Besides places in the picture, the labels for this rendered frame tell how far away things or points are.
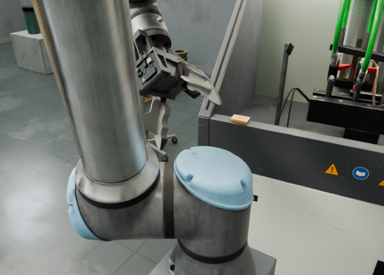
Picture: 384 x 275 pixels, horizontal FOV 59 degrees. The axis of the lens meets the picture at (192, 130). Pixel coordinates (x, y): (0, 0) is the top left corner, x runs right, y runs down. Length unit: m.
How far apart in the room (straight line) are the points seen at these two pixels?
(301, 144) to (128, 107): 0.69
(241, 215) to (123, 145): 0.21
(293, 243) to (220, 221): 0.73
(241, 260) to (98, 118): 0.33
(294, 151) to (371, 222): 0.29
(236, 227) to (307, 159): 0.54
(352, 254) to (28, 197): 1.92
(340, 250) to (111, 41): 1.00
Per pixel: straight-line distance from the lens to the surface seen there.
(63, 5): 0.31
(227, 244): 0.53
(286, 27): 1.46
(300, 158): 1.02
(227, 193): 0.47
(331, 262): 1.23
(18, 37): 4.96
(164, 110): 0.64
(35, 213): 2.31
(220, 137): 1.05
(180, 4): 4.43
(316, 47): 1.45
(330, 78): 1.15
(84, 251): 1.98
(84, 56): 0.33
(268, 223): 1.18
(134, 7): 0.71
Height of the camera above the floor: 1.40
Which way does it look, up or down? 28 degrees down
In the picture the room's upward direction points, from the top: straight up
